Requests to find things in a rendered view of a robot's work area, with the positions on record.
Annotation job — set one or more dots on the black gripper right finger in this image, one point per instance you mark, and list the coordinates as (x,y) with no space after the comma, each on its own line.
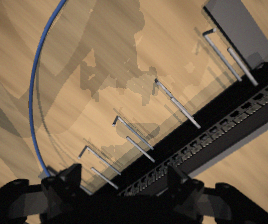
(199,201)

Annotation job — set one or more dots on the blue patch cord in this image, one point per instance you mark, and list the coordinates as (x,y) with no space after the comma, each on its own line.
(32,83)

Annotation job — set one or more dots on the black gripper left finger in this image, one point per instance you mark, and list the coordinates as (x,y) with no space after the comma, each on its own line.
(21,199)

